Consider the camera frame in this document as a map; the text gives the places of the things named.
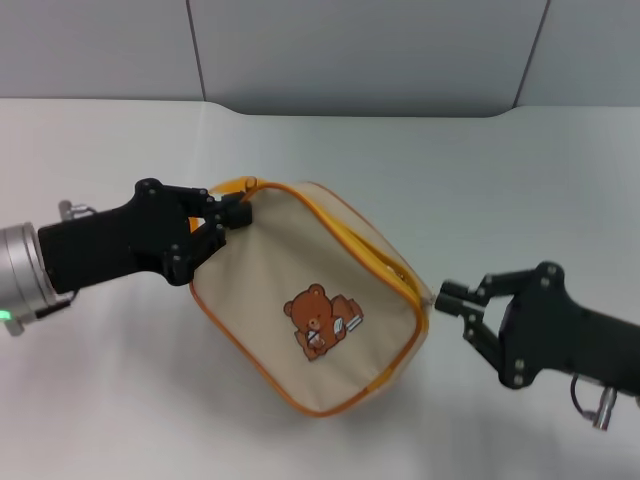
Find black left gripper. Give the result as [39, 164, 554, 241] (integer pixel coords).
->
[37, 176, 254, 295]

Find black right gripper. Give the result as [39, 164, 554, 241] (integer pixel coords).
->
[436, 260, 640, 400]

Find beige bear-print food bag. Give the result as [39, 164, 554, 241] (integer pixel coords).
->
[189, 175, 431, 419]

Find white backdrop panel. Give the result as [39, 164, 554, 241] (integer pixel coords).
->
[512, 0, 640, 109]
[187, 0, 552, 120]
[0, 0, 207, 104]

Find silver left gripper cable connector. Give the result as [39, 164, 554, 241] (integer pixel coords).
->
[58, 199, 99, 219]

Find silver gripper cable connector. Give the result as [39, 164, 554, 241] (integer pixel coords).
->
[571, 374, 620, 431]
[58, 199, 99, 219]

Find silver right gripper cable connector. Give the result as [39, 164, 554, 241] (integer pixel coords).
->
[571, 374, 620, 431]

